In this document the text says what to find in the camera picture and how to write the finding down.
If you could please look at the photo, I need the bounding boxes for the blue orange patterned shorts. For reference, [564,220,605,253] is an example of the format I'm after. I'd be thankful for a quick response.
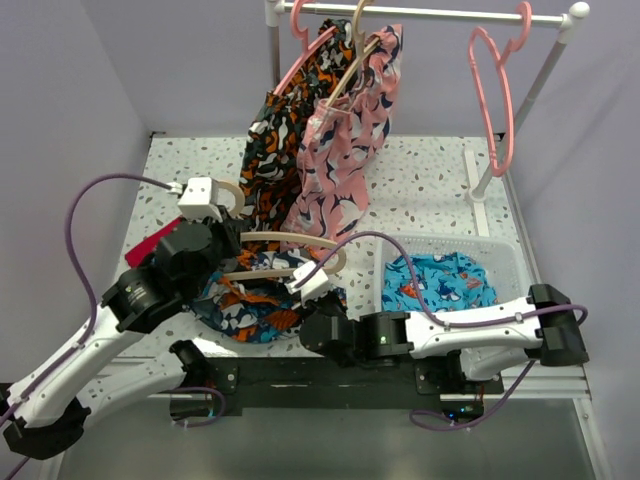
[190,248,319,344]

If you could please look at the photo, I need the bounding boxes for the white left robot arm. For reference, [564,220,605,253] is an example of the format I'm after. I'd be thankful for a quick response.
[1,213,242,460]

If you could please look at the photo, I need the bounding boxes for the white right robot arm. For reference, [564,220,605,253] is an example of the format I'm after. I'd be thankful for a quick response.
[299,284,589,393]

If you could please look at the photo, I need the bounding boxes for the black orange camouflage shorts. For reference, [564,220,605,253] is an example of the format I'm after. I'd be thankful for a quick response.
[239,19,355,231]

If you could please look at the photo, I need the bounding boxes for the light blue shark shorts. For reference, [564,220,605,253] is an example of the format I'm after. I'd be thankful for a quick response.
[381,252,498,313]

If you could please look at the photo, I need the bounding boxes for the pink patterned shorts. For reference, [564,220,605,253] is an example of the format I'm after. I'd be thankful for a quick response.
[281,24,404,242]

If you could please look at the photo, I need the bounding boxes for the pink hanger left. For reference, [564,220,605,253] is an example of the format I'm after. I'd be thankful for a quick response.
[273,0,336,95]

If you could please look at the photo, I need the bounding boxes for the wooden hanger with shorts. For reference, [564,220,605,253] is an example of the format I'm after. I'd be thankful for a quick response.
[325,0,380,108]

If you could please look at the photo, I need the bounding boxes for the empty pink hanger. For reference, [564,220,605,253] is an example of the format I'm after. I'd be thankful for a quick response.
[467,1,533,177]

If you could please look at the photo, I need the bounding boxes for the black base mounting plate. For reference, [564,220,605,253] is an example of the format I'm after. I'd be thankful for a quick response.
[183,355,503,419]

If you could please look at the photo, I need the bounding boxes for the red folded cloth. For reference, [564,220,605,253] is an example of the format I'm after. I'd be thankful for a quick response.
[124,217,182,268]

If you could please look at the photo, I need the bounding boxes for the white plastic basket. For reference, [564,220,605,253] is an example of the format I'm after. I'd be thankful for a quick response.
[374,233,530,311]

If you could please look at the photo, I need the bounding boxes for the white clothes rack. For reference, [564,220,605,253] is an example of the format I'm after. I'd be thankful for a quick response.
[264,1,590,237]

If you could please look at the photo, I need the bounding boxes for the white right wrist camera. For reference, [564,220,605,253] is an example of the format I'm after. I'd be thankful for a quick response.
[285,261,331,306]

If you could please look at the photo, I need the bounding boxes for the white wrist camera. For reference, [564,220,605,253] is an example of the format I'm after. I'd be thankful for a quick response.
[168,177,221,221]
[285,261,331,306]

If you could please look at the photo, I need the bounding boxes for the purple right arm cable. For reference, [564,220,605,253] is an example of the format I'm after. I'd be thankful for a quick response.
[289,230,590,329]

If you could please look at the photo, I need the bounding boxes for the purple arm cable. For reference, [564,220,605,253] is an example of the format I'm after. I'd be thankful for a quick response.
[0,172,174,480]
[289,230,590,329]

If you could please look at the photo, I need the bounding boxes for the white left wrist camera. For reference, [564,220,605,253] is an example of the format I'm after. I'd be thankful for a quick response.
[168,177,221,221]

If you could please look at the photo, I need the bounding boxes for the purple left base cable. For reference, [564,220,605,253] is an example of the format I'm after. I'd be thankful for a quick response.
[169,384,229,429]

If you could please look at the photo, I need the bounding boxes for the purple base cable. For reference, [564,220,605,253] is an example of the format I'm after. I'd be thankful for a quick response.
[409,359,539,432]
[169,384,229,429]

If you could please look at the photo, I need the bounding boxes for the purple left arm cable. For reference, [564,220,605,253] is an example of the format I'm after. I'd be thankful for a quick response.
[0,172,174,480]

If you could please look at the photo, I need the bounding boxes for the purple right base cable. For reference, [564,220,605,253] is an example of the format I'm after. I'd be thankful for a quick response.
[409,359,539,432]

